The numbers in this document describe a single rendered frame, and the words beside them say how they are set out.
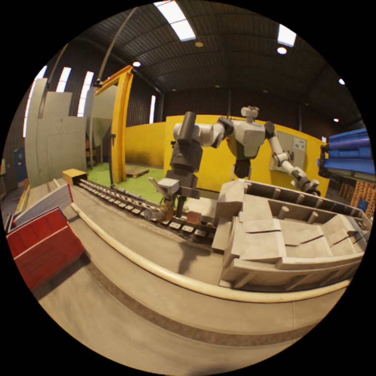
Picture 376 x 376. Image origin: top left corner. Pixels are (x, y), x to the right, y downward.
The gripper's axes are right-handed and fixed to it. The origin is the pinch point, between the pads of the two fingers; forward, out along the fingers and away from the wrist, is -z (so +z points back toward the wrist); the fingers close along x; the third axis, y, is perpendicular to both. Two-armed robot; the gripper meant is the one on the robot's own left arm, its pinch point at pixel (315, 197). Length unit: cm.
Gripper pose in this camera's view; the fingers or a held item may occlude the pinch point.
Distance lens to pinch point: 73.7
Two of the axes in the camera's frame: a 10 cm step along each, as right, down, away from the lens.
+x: -9.3, -1.8, 3.3
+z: 3.8, -4.4, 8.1
